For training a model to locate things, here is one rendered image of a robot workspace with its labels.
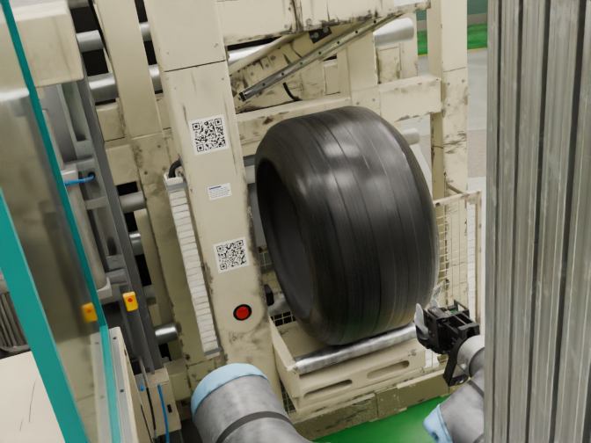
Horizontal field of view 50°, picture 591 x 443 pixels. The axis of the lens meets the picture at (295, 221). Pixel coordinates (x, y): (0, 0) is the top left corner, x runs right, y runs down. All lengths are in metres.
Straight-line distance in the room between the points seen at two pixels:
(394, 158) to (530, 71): 1.04
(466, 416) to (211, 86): 0.79
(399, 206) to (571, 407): 1.03
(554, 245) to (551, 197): 0.03
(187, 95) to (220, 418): 0.71
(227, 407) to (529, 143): 0.58
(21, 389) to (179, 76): 0.65
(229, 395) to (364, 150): 0.71
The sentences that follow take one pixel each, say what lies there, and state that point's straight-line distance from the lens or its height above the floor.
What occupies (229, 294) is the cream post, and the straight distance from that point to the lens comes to 1.52.
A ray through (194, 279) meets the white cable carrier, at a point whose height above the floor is 1.18.
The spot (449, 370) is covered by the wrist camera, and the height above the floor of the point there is 1.09.
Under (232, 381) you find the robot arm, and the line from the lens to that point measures 0.89.
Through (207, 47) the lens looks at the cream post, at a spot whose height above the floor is 1.69.
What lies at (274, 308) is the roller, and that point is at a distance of 1.83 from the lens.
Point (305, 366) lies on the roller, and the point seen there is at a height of 0.91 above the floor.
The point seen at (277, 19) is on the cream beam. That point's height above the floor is 1.68.
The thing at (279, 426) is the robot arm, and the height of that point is 1.34.
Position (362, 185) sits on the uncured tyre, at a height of 1.37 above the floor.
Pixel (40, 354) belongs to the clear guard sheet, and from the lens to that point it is 0.60.
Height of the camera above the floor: 1.90
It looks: 26 degrees down
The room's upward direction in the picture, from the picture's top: 8 degrees counter-clockwise
